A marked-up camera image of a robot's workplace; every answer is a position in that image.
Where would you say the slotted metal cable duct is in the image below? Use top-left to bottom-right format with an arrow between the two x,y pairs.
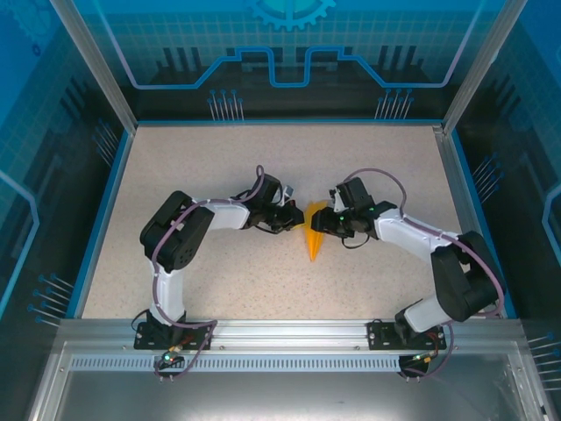
68,355 -> 516,375

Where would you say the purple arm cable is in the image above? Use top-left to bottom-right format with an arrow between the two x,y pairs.
150,164 -> 219,383
344,168 -> 507,382

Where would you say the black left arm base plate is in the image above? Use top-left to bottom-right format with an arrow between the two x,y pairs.
133,321 -> 215,352

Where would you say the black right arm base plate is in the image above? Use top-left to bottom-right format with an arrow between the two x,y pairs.
366,319 -> 448,352

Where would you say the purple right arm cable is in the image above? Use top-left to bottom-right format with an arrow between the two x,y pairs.
344,168 -> 507,382

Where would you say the aluminium mounting rail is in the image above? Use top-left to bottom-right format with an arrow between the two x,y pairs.
56,318 -> 525,357

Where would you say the cable connector with green light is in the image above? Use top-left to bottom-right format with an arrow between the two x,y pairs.
158,345 -> 184,368
409,348 -> 440,366

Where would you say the thin black right camera cable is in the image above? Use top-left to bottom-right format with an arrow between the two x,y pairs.
339,227 -> 381,250

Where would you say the aluminium frame post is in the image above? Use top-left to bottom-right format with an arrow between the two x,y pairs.
46,0 -> 140,132
441,0 -> 519,133

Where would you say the aluminium side rail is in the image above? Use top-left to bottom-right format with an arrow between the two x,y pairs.
431,125 -> 505,320

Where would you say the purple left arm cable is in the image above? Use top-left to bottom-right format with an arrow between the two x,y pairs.
150,164 -> 219,383

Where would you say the grey metal sheet platform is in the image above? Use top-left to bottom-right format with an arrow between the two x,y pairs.
25,341 -> 551,421

